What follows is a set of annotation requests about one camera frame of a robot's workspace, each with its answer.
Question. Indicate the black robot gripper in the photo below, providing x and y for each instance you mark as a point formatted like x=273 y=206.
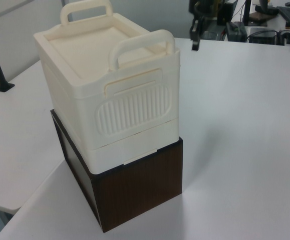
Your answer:
x=196 y=28

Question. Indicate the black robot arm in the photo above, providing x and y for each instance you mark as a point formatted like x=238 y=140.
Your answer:
x=202 y=8

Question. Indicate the black computer box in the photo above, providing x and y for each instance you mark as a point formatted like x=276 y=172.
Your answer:
x=227 y=12

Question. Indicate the black monitor stand pole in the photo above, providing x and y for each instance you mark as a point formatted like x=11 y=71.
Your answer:
x=247 y=12

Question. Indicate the black flat device box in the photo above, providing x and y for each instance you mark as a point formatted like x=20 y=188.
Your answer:
x=262 y=36

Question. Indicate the brown desk pad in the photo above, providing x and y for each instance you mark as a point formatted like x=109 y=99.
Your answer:
x=259 y=18

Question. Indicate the black keyboard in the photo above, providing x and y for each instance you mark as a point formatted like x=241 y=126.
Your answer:
x=288 y=16

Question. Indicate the dark brown wooden box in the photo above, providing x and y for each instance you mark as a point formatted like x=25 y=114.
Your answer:
x=137 y=187

